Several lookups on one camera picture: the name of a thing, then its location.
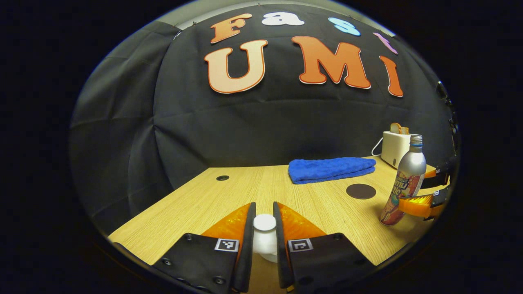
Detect folded blue towel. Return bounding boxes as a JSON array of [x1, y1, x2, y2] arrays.
[[288, 157, 377, 185]]

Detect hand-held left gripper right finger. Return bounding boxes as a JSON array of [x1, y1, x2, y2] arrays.
[[273, 201, 377, 293]]

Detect white toaster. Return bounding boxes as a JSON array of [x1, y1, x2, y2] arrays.
[[381, 131, 412, 169]]

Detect silver water bottle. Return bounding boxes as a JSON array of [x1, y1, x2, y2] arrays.
[[379, 134, 427, 227]]

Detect dark round coaster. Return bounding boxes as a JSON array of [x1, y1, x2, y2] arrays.
[[346, 183, 377, 200]]

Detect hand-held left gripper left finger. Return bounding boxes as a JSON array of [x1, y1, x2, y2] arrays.
[[153, 202, 257, 293]]

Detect white teacup lid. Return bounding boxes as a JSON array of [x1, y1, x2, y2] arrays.
[[253, 214, 279, 263]]

